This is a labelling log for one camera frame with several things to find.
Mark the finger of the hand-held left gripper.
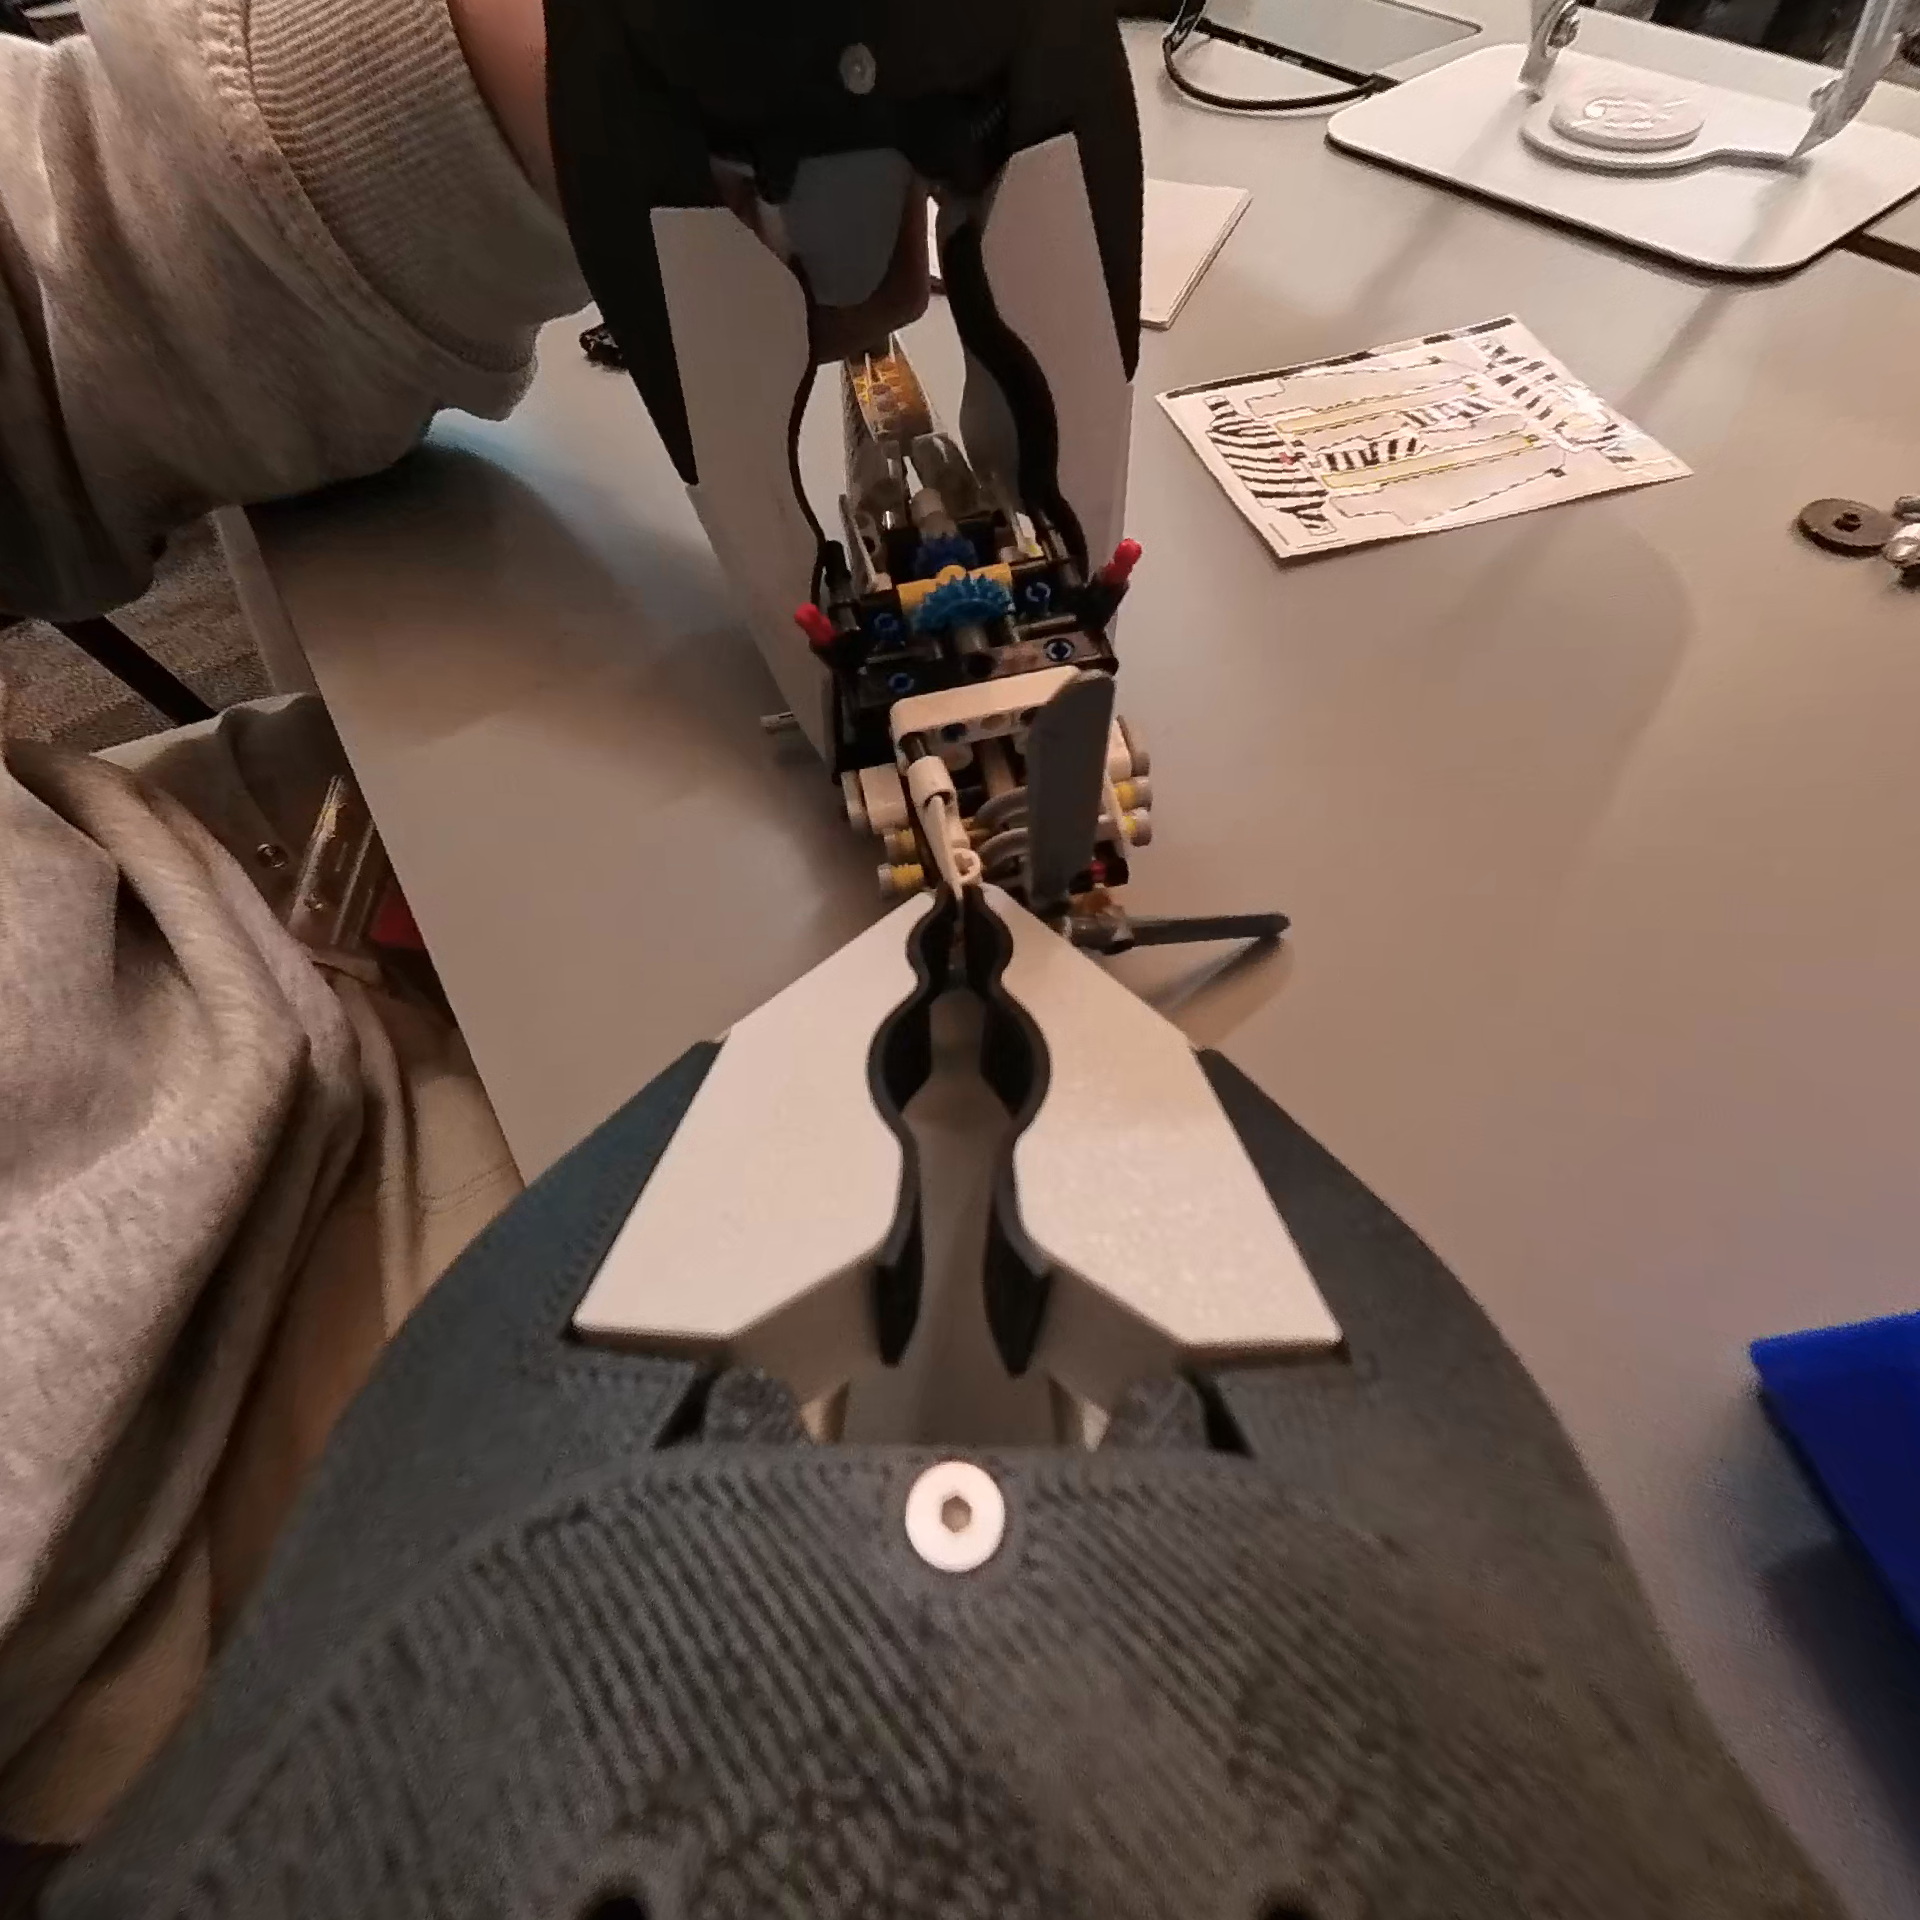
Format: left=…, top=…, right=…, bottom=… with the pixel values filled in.
left=937, top=132, right=1133, bottom=561
left=648, top=207, right=840, bottom=769

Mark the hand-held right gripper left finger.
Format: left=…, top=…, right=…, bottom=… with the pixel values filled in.
left=569, top=892, right=962, bottom=1369

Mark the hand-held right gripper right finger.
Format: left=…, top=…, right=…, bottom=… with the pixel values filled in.
left=959, top=887, right=1343, bottom=1378

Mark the zebra-striped lego helicopter model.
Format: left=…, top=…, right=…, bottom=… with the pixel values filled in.
left=757, top=333, right=1292, bottom=961

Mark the person's left forearm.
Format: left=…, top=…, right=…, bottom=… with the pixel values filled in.
left=0, top=0, right=593, bottom=624

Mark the person's left hand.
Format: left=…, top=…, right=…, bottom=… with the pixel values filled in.
left=857, top=186, right=938, bottom=328

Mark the white instruction booklet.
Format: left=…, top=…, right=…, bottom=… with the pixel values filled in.
left=1132, top=175, right=1255, bottom=330

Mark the zebra-print sticker sheet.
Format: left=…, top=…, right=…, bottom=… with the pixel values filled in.
left=1159, top=310, right=1694, bottom=559

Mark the clear plastic bag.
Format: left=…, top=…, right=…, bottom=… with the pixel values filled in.
left=293, top=780, right=407, bottom=945

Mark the white round puck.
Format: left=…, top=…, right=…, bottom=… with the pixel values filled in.
left=1522, top=82, right=1706, bottom=152

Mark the white flat stand base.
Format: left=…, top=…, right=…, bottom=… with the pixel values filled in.
left=1328, top=36, right=1920, bottom=277

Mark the person's grey hoodie torso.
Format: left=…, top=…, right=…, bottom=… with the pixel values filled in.
left=0, top=735, right=367, bottom=1847

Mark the blue plastic storage bin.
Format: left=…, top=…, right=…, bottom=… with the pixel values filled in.
left=1745, top=1310, right=1920, bottom=1636

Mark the grey recessed cable tray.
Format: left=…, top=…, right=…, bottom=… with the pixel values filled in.
left=1200, top=0, right=1488, bottom=85

